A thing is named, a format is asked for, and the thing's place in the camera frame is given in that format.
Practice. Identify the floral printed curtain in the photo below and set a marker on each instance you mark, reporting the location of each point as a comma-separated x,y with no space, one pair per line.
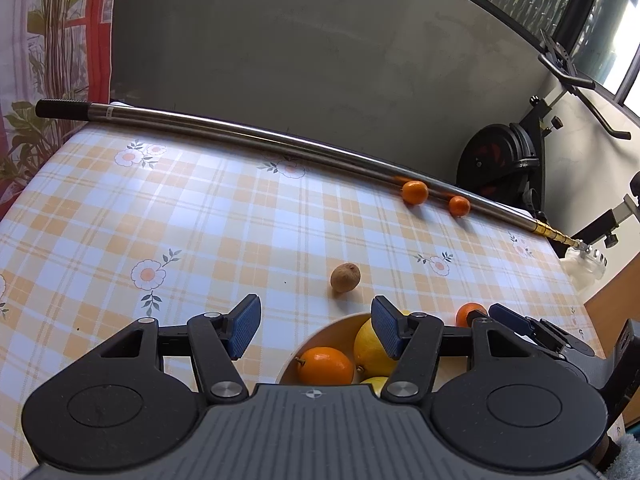
50,60

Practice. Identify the window with dark frame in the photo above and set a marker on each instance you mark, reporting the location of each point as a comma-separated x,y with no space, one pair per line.
575,5

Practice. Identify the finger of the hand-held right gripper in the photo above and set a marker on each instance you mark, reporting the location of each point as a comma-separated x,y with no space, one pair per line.
510,319

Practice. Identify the light blue towel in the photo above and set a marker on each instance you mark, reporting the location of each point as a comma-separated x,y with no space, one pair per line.
627,455

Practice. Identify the orange checked floral tablecloth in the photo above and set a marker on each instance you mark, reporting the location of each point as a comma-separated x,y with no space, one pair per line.
150,220

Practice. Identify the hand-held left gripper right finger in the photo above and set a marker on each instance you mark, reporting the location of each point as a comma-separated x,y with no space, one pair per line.
388,329

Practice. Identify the brown kiwi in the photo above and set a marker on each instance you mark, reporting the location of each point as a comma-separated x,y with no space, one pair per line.
345,277

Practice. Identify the clear plastic container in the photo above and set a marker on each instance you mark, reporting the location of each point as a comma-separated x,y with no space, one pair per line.
585,267

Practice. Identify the wooden board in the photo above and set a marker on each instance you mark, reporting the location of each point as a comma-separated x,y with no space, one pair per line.
610,315

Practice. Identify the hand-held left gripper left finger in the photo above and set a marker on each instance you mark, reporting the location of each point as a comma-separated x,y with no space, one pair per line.
244,324

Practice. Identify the orange mandarin with stem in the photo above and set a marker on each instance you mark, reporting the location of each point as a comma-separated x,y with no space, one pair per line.
325,365

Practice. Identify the small orange mandarin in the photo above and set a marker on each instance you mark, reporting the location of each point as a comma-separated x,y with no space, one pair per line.
415,192
467,312
459,206

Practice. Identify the long metal pole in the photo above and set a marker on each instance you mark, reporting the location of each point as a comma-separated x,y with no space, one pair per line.
250,132

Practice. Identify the yellow lemon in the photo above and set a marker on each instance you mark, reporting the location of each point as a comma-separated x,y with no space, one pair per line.
376,385
369,345

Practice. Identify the cream ceramic plate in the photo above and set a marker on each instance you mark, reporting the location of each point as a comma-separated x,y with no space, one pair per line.
320,332

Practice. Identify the black exercise bike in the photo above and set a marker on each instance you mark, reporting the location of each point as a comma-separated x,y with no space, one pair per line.
500,160

